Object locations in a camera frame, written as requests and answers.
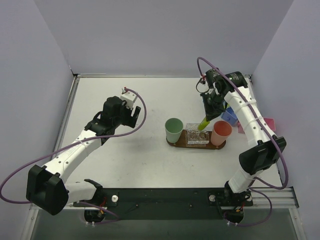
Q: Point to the blue plastic organizer box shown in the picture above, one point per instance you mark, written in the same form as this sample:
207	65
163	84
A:
230	117

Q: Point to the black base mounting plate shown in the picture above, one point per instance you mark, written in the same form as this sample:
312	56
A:
164	203

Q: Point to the clear textured plastic holder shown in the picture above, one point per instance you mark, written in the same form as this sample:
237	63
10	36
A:
195	137

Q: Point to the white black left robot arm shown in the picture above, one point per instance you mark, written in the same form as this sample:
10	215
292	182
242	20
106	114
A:
47	185

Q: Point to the brown wooden oval tray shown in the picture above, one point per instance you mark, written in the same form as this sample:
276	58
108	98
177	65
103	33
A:
182	143

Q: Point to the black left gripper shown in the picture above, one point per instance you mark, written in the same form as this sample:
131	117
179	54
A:
130	116

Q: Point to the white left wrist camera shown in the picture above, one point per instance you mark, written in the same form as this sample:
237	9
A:
129	97

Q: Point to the aluminium front rail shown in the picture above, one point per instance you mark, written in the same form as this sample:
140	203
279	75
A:
280	199

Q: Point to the orange plastic cup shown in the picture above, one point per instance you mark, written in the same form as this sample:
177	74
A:
220	132

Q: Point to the green toothpaste tube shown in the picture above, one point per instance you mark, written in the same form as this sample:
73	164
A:
204	123

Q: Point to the pink plastic drawer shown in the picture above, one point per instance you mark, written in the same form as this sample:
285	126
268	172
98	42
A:
269	121

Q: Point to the green plastic cup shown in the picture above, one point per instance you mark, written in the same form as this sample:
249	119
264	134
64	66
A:
173	130

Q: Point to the aluminium table edge rail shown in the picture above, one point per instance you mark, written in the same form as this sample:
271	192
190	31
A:
67	112

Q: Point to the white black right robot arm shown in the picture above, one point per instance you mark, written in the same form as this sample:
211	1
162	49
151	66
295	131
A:
265	147

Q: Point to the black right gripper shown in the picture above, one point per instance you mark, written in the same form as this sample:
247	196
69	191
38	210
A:
212	110

